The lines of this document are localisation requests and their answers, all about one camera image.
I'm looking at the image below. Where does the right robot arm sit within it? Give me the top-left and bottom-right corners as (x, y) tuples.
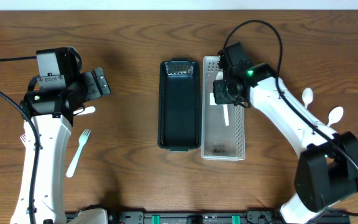
(213, 43), (358, 223)

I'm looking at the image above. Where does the white plastic fork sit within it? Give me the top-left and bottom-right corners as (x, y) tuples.
(66, 129), (91, 178)
(73, 106), (96, 116)
(20, 134), (27, 146)

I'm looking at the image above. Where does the clear perforated plastic basket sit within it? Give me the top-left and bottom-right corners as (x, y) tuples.
(201, 56), (246, 161)

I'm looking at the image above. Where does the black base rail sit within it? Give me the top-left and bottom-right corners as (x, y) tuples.
(65, 210), (351, 224)

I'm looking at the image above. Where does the black plastic basket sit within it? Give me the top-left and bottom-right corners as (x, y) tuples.
(157, 59), (202, 152)

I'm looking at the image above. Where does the white plastic spoon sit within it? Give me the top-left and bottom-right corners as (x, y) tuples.
(327, 106), (344, 127)
(301, 88), (314, 109)
(216, 71), (229, 126)

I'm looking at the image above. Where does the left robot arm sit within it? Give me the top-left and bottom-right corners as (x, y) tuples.
(11, 47), (111, 223)

